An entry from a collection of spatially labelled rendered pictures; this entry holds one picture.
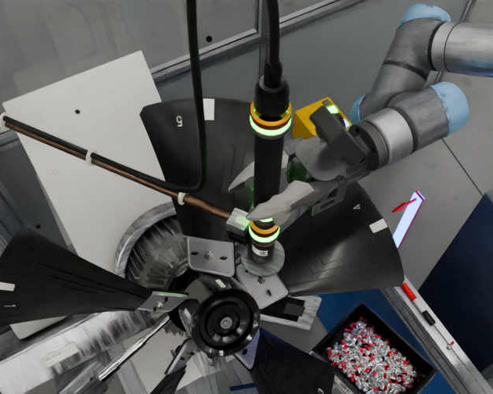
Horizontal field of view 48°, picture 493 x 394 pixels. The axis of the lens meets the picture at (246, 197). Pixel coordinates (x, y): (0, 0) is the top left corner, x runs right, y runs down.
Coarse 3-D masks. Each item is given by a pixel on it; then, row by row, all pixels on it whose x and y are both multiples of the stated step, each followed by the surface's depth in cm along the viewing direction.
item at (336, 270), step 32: (352, 192) 104; (320, 224) 102; (352, 224) 102; (288, 256) 99; (320, 256) 99; (352, 256) 100; (384, 256) 102; (288, 288) 96; (320, 288) 97; (352, 288) 98
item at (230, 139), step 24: (144, 120) 88; (168, 120) 87; (192, 120) 86; (216, 120) 86; (240, 120) 85; (168, 144) 89; (192, 144) 87; (216, 144) 86; (240, 144) 86; (168, 168) 90; (192, 168) 89; (216, 168) 87; (240, 168) 86; (216, 192) 88; (240, 192) 87; (192, 216) 91; (216, 240) 91
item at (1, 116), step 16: (192, 0) 51; (272, 0) 47; (192, 16) 52; (272, 16) 48; (192, 32) 54; (272, 32) 49; (192, 48) 56; (272, 48) 51; (192, 64) 58; (272, 64) 53; (32, 128) 90; (64, 144) 88; (112, 160) 87; (144, 176) 85; (192, 192) 81
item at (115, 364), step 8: (168, 320) 100; (160, 328) 100; (144, 336) 100; (152, 336) 100; (136, 344) 99; (144, 344) 99; (128, 352) 99; (136, 352) 99; (112, 360) 99; (120, 360) 98; (104, 368) 98; (112, 368) 98; (120, 368) 98; (104, 376) 98
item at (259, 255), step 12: (264, 72) 54; (276, 72) 53; (264, 84) 55; (276, 84) 54; (288, 84) 56; (264, 96) 55; (276, 96) 55; (288, 96) 56; (264, 108) 56; (276, 108) 56; (264, 252) 84
